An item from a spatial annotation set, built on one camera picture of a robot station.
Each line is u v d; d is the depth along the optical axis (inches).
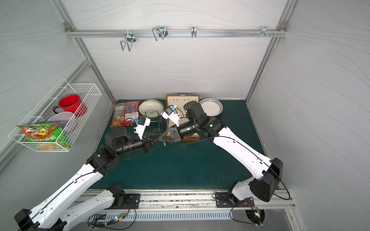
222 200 29.0
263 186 15.1
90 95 28.3
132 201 29.0
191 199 29.6
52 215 15.5
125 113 42.1
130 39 30.9
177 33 31.0
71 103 25.8
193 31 28.6
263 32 30.2
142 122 22.7
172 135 22.0
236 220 26.6
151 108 37.5
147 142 22.2
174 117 22.7
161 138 23.0
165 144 24.0
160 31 30.2
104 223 26.1
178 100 38.7
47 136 21.1
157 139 25.2
